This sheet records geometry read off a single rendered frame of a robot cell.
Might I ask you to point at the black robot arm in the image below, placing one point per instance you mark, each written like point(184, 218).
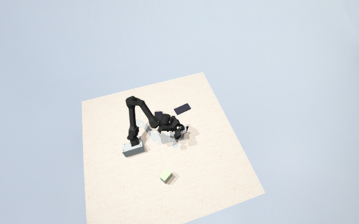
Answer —
point(154, 122)

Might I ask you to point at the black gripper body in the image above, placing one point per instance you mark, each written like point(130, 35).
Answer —
point(177, 134)

